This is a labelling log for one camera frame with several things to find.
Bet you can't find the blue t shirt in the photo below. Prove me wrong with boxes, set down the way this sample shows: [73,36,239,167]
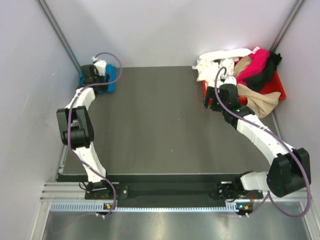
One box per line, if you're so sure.
[77,64,116,95]

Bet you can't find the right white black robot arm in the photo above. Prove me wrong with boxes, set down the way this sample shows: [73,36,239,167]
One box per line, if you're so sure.
[203,83,311,198]

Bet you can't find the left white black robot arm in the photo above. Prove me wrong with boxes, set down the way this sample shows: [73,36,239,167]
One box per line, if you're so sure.
[56,60,116,200]

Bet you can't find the black t shirt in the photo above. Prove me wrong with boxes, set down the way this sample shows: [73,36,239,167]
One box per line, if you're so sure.
[244,52,282,92]

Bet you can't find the beige t shirt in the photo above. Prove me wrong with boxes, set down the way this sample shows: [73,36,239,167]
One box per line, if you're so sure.
[233,55,281,119]

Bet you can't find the white t shirt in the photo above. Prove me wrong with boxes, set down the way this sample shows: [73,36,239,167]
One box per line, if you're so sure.
[192,48,252,96]

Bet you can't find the red plastic bin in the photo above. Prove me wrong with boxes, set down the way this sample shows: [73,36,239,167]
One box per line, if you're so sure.
[201,46,287,106]

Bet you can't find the pink t shirt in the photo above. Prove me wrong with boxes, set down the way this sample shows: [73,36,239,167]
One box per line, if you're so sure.
[233,47,271,86]

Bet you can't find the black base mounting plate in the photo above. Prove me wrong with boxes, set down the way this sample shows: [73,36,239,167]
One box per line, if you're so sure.
[85,182,263,208]

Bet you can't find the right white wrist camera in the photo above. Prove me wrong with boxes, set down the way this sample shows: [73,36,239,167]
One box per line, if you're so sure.
[220,75,237,86]

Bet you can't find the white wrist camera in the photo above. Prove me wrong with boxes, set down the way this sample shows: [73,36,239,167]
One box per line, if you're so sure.
[220,75,237,86]
[92,56,107,76]

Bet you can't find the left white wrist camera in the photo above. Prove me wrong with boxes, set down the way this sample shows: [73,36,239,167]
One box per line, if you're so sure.
[92,56,107,76]

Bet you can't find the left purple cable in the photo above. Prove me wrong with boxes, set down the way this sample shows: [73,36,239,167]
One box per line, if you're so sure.
[67,51,123,218]

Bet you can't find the purple cable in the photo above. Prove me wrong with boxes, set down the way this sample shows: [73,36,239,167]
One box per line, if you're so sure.
[214,66,313,218]
[67,51,123,218]

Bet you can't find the grey slotted cable duct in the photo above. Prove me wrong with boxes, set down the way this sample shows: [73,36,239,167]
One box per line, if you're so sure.
[49,201,253,213]

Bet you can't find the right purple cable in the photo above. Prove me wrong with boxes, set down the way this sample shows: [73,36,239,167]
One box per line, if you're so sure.
[214,66,313,218]

